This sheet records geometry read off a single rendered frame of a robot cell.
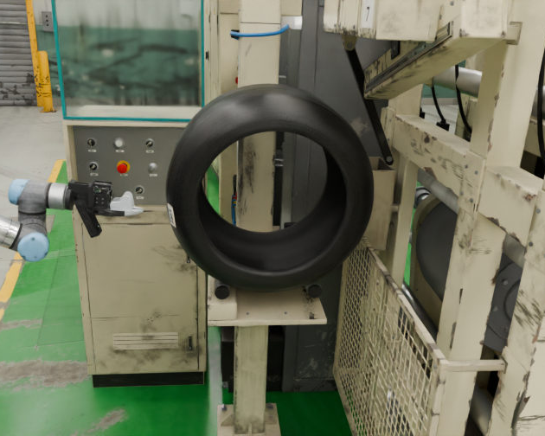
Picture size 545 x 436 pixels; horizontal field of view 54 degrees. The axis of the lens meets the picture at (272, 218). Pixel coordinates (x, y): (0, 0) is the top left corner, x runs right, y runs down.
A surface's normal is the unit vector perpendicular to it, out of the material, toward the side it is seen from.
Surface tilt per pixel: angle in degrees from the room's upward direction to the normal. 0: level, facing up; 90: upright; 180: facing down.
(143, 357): 90
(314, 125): 80
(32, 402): 0
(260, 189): 90
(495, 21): 72
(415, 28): 90
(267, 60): 90
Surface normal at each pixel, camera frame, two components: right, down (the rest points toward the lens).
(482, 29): 0.10, 0.05
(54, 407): 0.04, -0.93
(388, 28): 0.09, 0.36
